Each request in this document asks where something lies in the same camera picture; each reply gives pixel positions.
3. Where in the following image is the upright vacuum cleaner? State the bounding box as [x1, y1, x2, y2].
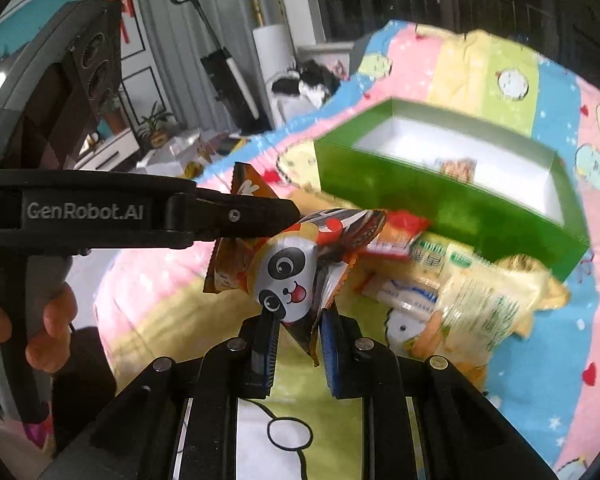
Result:
[170, 0, 268, 136]

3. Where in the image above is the panda orange snack bag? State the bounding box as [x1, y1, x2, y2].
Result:
[204, 208, 388, 362]

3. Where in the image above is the green cardboard box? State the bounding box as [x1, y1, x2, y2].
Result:
[314, 99, 590, 280]

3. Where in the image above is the golden yellow snack bag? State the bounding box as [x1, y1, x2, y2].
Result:
[496, 255, 570, 339]

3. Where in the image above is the clutter pile on floor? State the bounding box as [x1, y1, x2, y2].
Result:
[132, 128, 245, 179]

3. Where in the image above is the black white clothes pile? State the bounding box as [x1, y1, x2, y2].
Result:
[272, 60, 340, 108]

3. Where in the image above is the red snack packet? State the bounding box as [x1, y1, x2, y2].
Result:
[362, 210, 430, 261]

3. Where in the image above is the white blue biscuit packet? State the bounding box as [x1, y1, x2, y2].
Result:
[361, 274, 438, 322]

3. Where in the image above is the green soda cracker packet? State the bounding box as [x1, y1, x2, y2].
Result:
[411, 244, 531, 368]

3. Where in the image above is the orange pastry packet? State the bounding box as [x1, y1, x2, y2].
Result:
[230, 162, 277, 198]

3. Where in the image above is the peanut snack clear packet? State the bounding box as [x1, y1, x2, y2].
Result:
[434, 158, 477, 183]

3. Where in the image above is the small potted plant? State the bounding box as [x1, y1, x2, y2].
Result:
[137, 101, 172, 150]

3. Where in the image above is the striped cartoon bedsheet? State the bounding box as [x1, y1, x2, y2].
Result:
[94, 21, 600, 479]

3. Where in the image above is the person's left hand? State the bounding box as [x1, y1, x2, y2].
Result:
[0, 283, 78, 374]

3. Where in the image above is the white tv cabinet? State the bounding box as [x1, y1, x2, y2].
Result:
[74, 128, 140, 171]

